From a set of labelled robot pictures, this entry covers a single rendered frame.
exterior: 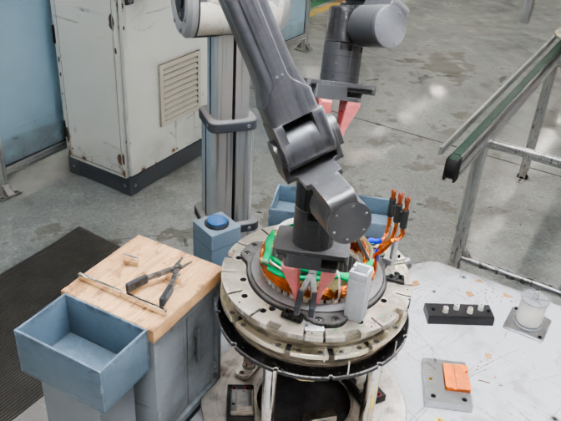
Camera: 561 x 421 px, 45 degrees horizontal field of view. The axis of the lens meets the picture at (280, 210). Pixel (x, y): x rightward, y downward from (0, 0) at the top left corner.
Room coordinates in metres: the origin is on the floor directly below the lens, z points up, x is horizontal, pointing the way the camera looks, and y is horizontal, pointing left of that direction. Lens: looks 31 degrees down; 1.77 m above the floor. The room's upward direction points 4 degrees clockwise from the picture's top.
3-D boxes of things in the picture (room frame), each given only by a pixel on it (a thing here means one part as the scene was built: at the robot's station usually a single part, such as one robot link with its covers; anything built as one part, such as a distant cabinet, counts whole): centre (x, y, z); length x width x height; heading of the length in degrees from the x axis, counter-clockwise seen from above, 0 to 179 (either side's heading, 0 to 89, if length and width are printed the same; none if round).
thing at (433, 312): (1.22, -0.42, 0.79); 0.15 x 0.05 x 0.02; 93
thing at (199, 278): (0.92, 0.22, 1.05); 0.20 x 0.19 x 0.02; 153
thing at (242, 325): (0.81, 0.02, 1.05); 0.09 x 0.04 x 0.01; 67
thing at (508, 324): (1.21, -0.58, 0.83); 0.09 x 0.09 x 0.10; 60
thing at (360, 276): (0.82, -0.13, 1.14); 0.03 x 0.03 x 0.09; 67
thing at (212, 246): (1.16, 0.13, 0.91); 0.07 x 0.07 x 0.25; 40
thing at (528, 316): (1.21, -0.58, 0.82); 0.06 x 0.06 x 0.06
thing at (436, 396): (1.00, -0.35, 0.79); 0.12 x 0.09 x 0.02; 175
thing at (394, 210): (0.95, -0.19, 1.21); 0.04 x 0.04 x 0.03; 67
